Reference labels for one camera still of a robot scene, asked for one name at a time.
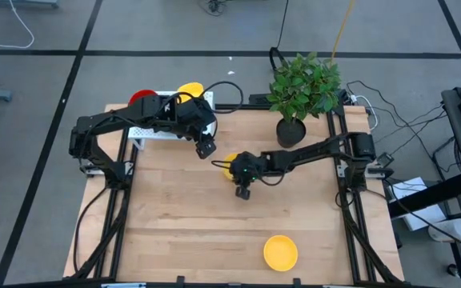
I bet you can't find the yellow plastic mini bowl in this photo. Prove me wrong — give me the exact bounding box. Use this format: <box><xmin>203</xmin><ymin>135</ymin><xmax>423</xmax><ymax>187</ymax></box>
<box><xmin>263</xmin><ymin>234</ymin><xmax>299</xmax><ymax>273</ymax></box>
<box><xmin>222</xmin><ymin>152</ymin><xmax>240</xmax><ymax>181</ymax></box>
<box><xmin>175</xmin><ymin>82</ymin><xmax>205</xmax><ymax>104</ymax></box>

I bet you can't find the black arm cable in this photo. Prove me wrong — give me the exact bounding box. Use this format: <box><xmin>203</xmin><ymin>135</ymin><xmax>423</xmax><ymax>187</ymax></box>
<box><xmin>210</xmin><ymin>159</ymin><xmax>288</xmax><ymax>188</ymax></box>
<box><xmin>174</xmin><ymin>81</ymin><xmax>244</xmax><ymax>115</ymax></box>

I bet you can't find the black cable bundle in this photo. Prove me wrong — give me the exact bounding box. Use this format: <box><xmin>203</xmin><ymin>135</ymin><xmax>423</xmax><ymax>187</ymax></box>
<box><xmin>200</xmin><ymin>0</ymin><xmax>231</xmax><ymax>17</ymax></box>

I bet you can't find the red plastic mini bowl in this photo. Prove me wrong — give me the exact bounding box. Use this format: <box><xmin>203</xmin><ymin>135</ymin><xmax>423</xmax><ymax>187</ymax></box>
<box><xmin>128</xmin><ymin>89</ymin><xmax>158</xmax><ymax>106</ymax></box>

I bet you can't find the black base cable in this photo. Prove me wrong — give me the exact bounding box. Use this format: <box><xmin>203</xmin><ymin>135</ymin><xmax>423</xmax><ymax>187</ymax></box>
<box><xmin>72</xmin><ymin>186</ymin><xmax>110</xmax><ymax>274</ymax></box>

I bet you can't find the black aluminium frame rail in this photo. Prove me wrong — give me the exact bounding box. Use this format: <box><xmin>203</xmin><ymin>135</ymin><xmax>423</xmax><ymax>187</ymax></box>
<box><xmin>326</xmin><ymin>106</ymin><xmax>366</xmax><ymax>283</ymax></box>
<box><xmin>108</xmin><ymin>102</ymin><xmax>135</xmax><ymax>280</ymax></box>
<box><xmin>0</xmin><ymin>278</ymin><xmax>431</xmax><ymax>288</ymax></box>
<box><xmin>214</xmin><ymin>103</ymin><xmax>335</xmax><ymax>111</ymax></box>

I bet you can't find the black power strip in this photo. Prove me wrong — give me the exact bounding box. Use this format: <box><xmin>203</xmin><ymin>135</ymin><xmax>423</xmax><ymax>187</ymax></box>
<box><xmin>248</xmin><ymin>93</ymin><xmax>279</xmax><ymax>106</ymax></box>

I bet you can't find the white perforated metal shelf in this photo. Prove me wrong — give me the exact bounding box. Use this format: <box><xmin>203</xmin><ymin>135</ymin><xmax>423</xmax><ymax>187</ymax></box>
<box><xmin>127</xmin><ymin>90</ymin><xmax>216</xmax><ymax>152</ymax></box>

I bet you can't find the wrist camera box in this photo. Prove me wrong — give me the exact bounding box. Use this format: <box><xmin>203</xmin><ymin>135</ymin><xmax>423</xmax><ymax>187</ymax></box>
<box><xmin>194</xmin><ymin>138</ymin><xmax>218</xmax><ymax>160</ymax></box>
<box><xmin>234</xmin><ymin>185</ymin><xmax>252</xmax><ymax>201</ymax></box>

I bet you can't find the grey furniture base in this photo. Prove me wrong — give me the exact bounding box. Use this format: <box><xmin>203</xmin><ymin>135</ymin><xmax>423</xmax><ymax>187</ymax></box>
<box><xmin>0</xmin><ymin>0</ymin><xmax>60</xmax><ymax>10</ymax></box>

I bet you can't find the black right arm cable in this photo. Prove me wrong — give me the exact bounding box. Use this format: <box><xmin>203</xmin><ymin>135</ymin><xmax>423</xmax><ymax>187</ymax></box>
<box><xmin>210</xmin><ymin>159</ymin><xmax>288</xmax><ymax>188</ymax></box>

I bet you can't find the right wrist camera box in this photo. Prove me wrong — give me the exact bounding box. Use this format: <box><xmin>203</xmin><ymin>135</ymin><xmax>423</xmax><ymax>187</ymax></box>
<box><xmin>234</xmin><ymin>185</ymin><xmax>252</xmax><ymax>201</ymax></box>

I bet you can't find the black strap loop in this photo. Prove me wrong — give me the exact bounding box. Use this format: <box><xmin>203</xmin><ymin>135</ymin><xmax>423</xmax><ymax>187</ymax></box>
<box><xmin>268</xmin><ymin>46</ymin><xmax>290</xmax><ymax>75</ymax></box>

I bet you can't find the white plastic object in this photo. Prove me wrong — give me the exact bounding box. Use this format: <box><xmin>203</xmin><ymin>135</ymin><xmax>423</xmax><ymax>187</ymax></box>
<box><xmin>428</xmin><ymin>218</ymin><xmax>461</xmax><ymax>244</ymax></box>

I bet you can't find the black floor cable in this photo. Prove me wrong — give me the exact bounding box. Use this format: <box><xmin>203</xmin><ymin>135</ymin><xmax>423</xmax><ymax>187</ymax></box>
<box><xmin>345</xmin><ymin>79</ymin><xmax>450</xmax><ymax>143</ymax></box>
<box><xmin>275</xmin><ymin>0</ymin><xmax>290</xmax><ymax>50</ymax></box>

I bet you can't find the black stand beam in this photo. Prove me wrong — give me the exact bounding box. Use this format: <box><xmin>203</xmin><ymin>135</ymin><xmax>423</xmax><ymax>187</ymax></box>
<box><xmin>387</xmin><ymin>171</ymin><xmax>461</xmax><ymax>219</ymax></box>

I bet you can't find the white floor cable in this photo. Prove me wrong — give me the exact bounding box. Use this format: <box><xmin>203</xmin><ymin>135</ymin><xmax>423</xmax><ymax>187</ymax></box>
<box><xmin>0</xmin><ymin>0</ymin><xmax>35</xmax><ymax>50</ymax></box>

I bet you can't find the black diagonal frame brace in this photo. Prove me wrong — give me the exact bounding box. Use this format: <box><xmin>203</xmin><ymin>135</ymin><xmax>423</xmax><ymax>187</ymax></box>
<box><xmin>341</xmin><ymin>207</ymin><xmax>402</xmax><ymax>284</ymax></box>
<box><xmin>70</xmin><ymin>214</ymin><xmax>124</xmax><ymax>280</ymax></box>

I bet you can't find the yellow floor cable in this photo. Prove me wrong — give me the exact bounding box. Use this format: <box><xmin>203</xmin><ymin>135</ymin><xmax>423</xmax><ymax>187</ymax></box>
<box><xmin>329</xmin><ymin>0</ymin><xmax>355</xmax><ymax>65</ymax></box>

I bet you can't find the white plug with cable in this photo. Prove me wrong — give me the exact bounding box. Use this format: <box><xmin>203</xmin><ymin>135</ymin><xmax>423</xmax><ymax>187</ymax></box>
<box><xmin>348</xmin><ymin>94</ymin><xmax>379</xmax><ymax>132</ymax></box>

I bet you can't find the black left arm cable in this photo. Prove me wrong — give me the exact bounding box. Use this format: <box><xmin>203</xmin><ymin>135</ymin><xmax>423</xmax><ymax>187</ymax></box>
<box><xmin>174</xmin><ymin>81</ymin><xmax>244</xmax><ymax>115</ymax></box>

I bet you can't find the white paper sheet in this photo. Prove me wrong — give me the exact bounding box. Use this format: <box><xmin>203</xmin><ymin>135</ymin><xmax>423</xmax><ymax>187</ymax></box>
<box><xmin>390</xmin><ymin>176</ymin><xmax>448</xmax><ymax>232</ymax></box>

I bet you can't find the green plant in black pot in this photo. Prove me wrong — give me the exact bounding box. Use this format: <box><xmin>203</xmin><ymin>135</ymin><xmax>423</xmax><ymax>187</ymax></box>
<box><xmin>265</xmin><ymin>50</ymin><xmax>343</xmax><ymax>149</ymax></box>

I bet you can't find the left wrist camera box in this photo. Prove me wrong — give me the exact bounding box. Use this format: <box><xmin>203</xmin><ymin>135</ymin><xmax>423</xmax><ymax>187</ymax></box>
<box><xmin>194</xmin><ymin>138</ymin><xmax>218</xmax><ymax>160</ymax></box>

